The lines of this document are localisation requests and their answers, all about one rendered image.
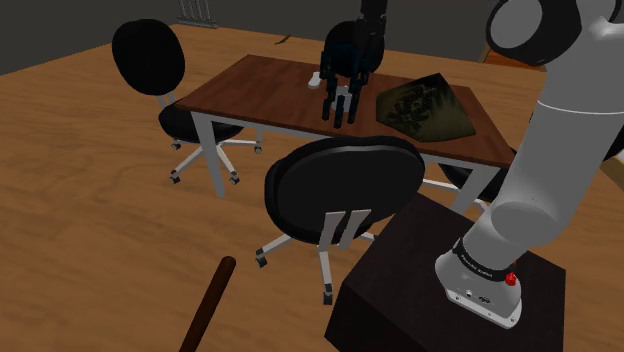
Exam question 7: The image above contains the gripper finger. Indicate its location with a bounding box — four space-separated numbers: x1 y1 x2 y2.
319 67 346 130
345 71 373 127

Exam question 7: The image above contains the brown table with white legs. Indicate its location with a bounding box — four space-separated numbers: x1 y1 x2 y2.
174 53 518 216

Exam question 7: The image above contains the dark patterned book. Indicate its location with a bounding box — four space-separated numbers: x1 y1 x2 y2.
375 72 477 144

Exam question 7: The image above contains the orange wooden furniture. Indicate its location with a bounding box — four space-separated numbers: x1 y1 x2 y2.
477 45 548 74

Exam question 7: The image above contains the grey radiator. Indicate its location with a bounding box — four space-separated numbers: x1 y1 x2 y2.
175 0 220 29

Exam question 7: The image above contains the dark robot stand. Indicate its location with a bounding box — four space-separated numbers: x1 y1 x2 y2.
323 192 567 352

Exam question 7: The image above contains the brown wooden stick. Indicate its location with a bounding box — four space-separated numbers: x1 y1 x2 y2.
178 255 238 352

